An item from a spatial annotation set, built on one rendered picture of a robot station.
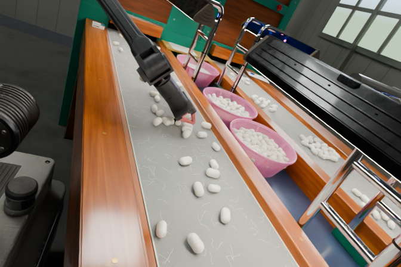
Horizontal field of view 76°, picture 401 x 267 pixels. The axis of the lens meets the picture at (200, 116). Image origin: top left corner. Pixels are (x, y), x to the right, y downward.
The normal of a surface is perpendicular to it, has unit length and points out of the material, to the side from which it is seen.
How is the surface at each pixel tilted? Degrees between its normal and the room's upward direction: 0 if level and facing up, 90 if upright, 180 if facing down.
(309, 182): 90
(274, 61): 58
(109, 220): 0
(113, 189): 0
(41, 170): 0
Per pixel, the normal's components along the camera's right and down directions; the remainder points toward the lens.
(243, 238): 0.38, -0.83
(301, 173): -0.86, -0.15
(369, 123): -0.53, -0.57
